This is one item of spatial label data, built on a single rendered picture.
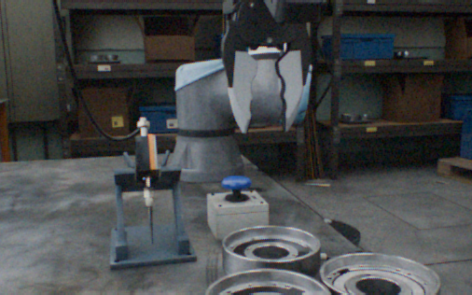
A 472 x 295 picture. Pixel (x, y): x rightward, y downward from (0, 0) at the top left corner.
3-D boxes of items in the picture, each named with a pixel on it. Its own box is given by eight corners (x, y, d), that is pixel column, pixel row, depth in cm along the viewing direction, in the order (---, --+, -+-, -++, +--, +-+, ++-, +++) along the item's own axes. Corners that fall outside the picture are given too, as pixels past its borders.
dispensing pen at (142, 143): (140, 239, 57) (131, 110, 64) (140, 248, 61) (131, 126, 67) (159, 237, 57) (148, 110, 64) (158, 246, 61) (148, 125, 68)
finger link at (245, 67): (238, 128, 62) (250, 52, 60) (249, 134, 56) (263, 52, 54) (213, 124, 61) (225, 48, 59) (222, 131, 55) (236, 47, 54)
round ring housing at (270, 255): (230, 304, 48) (229, 265, 47) (216, 261, 58) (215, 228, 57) (334, 295, 50) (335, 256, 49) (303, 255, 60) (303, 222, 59)
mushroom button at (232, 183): (255, 216, 67) (254, 179, 66) (225, 218, 66) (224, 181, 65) (247, 207, 71) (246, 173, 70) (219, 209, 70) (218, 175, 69)
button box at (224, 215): (269, 236, 66) (269, 201, 65) (216, 241, 65) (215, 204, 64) (254, 217, 74) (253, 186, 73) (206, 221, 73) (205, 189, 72)
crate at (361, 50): (372, 60, 461) (373, 35, 457) (394, 60, 425) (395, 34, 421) (320, 61, 450) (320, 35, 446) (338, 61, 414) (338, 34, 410)
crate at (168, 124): (201, 126, 436) (201, 101, 432) (206, 133, 399) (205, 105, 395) (141, 128, 427) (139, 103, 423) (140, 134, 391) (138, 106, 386)
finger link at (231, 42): (254, 91, 57) (267, 14, 56) (258, 92, 55) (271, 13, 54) (214, 85, 56) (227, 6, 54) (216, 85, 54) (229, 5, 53)
